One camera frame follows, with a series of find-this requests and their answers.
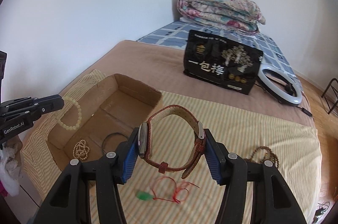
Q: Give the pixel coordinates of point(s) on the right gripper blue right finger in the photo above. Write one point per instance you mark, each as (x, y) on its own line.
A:
(215, 158)

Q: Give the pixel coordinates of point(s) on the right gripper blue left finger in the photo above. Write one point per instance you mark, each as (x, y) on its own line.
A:
(127, 155)

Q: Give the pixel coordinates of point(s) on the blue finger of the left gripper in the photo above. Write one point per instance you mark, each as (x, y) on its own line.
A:
(46, 104)

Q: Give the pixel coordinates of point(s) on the dark thin bangle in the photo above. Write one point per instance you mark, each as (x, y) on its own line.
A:
(111, 142)

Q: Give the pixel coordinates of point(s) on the long brown bead mala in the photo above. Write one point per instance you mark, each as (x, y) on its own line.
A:
(261, 154)

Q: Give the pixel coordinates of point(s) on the open brown cardboard box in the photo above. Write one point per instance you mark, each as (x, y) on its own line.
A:
(118, 103)

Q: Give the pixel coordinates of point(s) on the bed with brown blanket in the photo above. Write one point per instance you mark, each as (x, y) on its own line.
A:
(158, 62)

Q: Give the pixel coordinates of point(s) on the black snack bag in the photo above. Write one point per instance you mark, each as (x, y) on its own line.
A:
(221, 61)

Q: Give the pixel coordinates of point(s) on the black clothes rack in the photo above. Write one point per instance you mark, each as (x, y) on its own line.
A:
(330, 96)

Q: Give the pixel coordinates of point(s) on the folded floral quilt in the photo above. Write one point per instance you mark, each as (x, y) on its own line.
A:
(242, 16)

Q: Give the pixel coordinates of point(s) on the white ring light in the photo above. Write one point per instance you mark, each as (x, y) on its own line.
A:
(278, 84)

